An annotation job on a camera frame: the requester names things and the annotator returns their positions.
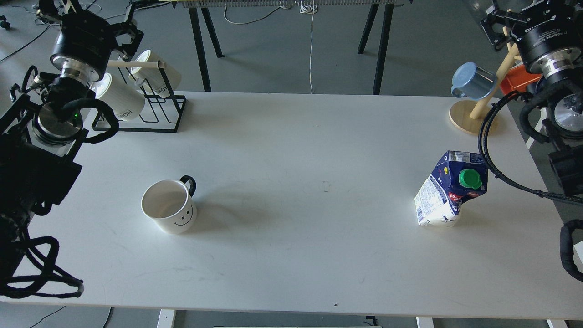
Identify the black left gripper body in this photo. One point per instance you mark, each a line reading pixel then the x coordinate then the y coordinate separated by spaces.
pixel 87 38

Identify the white ribbed mug front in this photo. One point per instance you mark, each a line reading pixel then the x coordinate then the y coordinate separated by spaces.
pixel 126 103

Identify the white smiley face mug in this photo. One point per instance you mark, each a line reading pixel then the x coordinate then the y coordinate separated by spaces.
pixel 170 205

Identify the blue milk carton green cap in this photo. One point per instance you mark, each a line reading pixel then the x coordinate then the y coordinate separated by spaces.
pixel 457 178

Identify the white ribbed mug rear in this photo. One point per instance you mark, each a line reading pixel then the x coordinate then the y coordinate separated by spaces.
pixel 153 82

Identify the blue metallic mug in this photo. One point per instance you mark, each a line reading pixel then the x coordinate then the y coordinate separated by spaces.
pixel 472 81

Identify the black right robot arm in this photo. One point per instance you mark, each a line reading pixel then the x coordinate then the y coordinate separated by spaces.
pixel 554 113

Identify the white ribbed mug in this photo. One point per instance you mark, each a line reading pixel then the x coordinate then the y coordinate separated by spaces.
pixel 126 103
pixel 153 82

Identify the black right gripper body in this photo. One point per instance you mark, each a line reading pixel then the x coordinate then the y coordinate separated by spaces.
pixel 546 33

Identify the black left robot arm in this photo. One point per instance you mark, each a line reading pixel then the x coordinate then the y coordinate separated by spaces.
pixel 41 134

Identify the wooden mug tree stand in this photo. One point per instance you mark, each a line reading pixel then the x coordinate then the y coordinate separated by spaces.
pixel 468 115

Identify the black wire mug rack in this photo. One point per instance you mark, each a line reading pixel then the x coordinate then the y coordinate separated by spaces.
pixel 158 115

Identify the black trestle table legs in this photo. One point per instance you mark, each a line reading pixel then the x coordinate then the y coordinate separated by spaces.
pixel 248 48

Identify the orange mug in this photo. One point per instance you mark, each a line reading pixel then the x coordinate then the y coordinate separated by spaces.
pixel 518 79

